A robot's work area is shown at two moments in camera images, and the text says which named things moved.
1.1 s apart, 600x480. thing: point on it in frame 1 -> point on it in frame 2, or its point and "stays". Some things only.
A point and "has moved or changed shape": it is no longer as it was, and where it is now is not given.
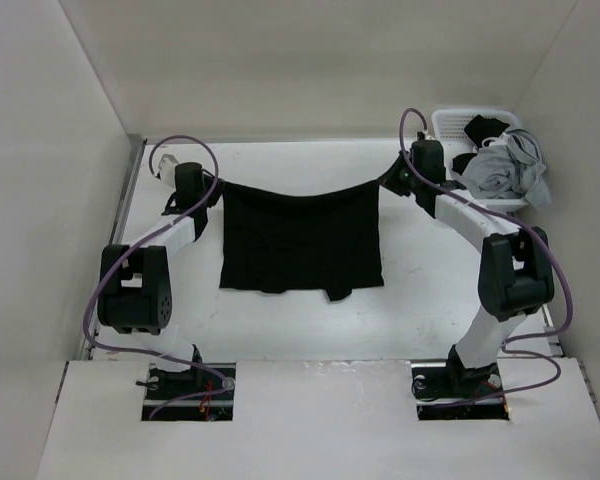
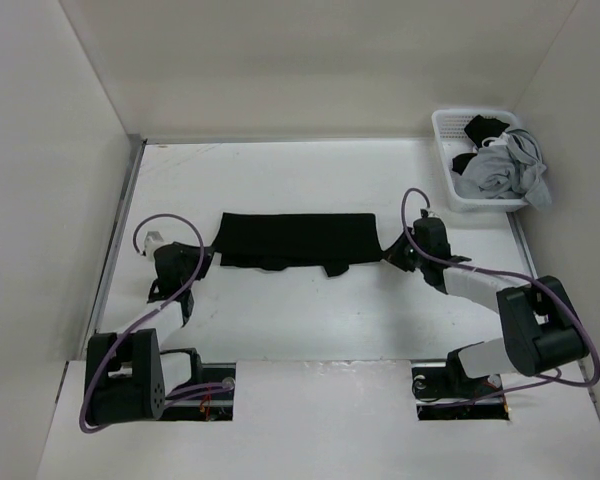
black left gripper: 216,189 -> 208,258
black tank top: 326,242 has moved or changed shape
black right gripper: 389,179 -> 394,255
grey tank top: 511,169 stays
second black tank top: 479,129 stays
